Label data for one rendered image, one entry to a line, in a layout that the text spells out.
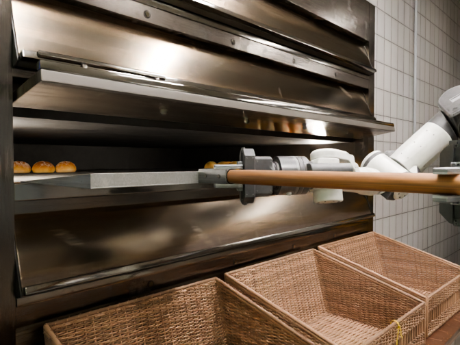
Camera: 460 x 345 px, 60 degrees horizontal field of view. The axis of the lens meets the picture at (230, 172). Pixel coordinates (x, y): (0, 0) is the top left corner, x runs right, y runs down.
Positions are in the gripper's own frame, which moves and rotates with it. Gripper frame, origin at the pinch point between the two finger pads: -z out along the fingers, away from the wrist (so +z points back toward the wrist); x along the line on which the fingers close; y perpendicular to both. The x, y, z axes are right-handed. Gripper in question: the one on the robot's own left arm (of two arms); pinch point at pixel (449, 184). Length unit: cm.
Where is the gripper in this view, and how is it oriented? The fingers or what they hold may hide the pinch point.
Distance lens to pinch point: 64.0
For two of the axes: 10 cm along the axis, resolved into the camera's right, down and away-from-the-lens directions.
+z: 7.8, -0.2, 6.2
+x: 0.0, 10.0, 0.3
